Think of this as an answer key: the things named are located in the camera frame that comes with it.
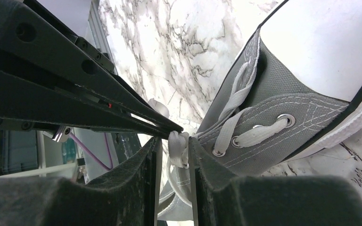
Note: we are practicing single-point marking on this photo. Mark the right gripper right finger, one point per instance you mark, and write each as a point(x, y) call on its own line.
point(221, 198)

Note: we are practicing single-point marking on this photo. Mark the grey canvas sneaker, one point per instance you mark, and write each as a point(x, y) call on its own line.
point(306, 59)

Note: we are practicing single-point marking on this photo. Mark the white shoelace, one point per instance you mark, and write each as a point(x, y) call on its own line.
point(178, 141)

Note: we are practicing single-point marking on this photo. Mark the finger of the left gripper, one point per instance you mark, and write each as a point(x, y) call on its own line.
point(35, 46)
point(25, 105)

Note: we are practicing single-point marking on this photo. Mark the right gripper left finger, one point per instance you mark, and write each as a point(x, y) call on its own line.
point(125, 196)

